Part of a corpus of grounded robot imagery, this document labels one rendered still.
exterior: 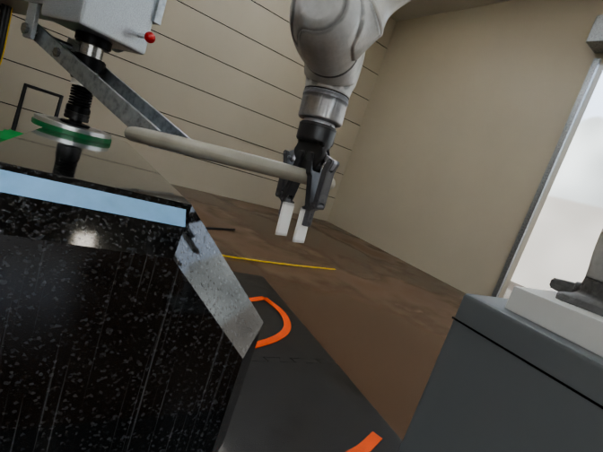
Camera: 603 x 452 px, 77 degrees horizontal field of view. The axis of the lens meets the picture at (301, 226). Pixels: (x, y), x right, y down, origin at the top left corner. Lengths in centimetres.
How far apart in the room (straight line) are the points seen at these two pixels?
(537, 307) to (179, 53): 578
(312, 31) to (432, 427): 77
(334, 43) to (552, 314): 60
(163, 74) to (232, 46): 114
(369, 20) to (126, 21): 90
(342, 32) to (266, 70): 607
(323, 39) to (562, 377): 65
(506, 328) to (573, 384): 13
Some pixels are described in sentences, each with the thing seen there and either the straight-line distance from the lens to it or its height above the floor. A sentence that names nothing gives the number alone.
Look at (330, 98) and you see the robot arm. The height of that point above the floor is 107.
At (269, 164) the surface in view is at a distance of 70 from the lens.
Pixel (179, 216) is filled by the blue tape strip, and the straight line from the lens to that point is 72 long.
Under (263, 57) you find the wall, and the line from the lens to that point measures 662.
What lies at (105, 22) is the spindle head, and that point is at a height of 114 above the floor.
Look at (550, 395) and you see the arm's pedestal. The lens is 80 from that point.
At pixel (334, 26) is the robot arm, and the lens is 57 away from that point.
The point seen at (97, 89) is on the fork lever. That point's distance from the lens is 125.
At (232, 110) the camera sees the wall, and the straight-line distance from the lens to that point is 640.
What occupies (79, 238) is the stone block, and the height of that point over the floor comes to 73.
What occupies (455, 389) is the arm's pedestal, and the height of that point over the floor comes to 61.
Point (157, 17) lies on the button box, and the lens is 142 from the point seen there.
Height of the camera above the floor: 94
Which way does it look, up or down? 9 degrees down
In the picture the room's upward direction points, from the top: 19 degrees clockwise
